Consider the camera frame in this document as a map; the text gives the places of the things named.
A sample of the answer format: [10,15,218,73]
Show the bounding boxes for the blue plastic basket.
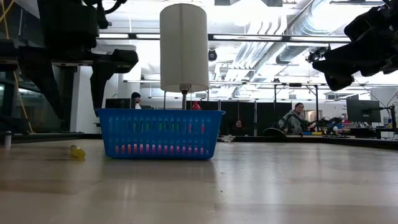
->
[95,108,226,161]

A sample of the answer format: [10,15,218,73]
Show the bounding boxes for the black aluminium rig frame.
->
[0,132,398,151]

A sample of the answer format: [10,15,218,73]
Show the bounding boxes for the thin yellow marker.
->
[68,144,86,160]

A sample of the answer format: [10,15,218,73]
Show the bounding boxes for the long ceiling light bar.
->
[98,32,161,40]
[207,34,352,44]

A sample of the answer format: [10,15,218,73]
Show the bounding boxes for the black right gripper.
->
[312,0,398,92]

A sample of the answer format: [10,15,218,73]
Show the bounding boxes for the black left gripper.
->
[17,0,140,121]

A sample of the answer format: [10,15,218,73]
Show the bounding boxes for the black robot workstation rig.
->
[306,116,343,135]

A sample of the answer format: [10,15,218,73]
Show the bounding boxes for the black metal gantry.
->
[272,82,320,129]

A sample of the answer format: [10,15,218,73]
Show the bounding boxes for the black computer monitor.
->
[345,98,382,124]
[104,98,132,110]

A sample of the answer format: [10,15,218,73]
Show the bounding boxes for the small grey cylinder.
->
[2,130,13,147]

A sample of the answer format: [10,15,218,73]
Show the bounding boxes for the black partition panels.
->
[198,100,293,137]

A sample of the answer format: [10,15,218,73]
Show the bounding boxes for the person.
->
[231,119,250,137]
[277,102,309,135]
[129,91,143,110]

